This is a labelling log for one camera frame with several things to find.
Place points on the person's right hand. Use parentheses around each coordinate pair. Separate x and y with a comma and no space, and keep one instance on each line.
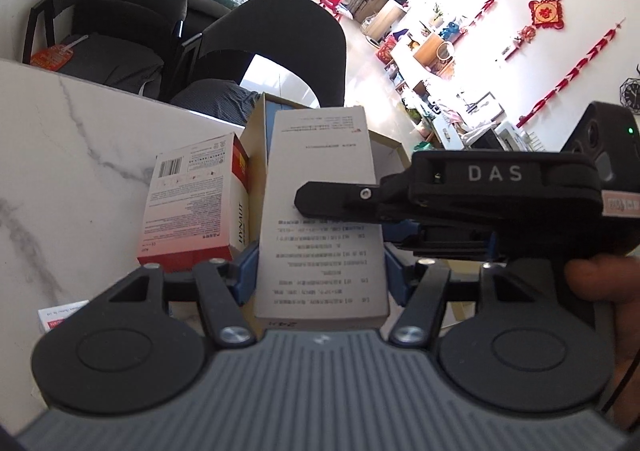
(600,276)

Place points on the black wall clock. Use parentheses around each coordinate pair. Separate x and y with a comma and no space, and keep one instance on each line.
(631,93)

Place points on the wooden box with round mirror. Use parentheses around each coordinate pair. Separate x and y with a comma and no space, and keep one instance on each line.
(432,53)

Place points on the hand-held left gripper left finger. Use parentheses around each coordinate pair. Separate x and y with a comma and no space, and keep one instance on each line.
(246,276)

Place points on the white marble desktop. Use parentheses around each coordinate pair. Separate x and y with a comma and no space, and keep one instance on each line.
(75,156)

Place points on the tan cardboard box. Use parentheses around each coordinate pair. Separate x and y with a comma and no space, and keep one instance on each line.
(255,171)

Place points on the large white bear medicine box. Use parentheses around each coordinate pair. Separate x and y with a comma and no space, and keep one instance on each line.
(320,256)

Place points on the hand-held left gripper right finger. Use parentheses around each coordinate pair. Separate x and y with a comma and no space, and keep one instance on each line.
(395,281)

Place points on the red paper tag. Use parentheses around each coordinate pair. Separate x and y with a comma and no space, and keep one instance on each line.
(50,58)

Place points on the white strawberry medicine box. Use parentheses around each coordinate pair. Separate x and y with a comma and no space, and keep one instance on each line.
(60,316)

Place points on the red knot wall decoration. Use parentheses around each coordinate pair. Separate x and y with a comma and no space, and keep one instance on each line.
(546,12)

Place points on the white microwave oven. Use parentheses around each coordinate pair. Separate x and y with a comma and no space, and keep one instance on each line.
(500,136)

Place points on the white low cabinet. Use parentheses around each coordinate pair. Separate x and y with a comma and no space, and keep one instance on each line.
(410,66)

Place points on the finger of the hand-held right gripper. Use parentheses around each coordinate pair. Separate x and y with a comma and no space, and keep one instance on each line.
(405,237)
(335,201)

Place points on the white pink red medicine box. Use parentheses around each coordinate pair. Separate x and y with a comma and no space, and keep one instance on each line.
(190,211)

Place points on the blue red-label medicine box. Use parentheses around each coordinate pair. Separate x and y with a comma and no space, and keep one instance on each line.
(272,131)

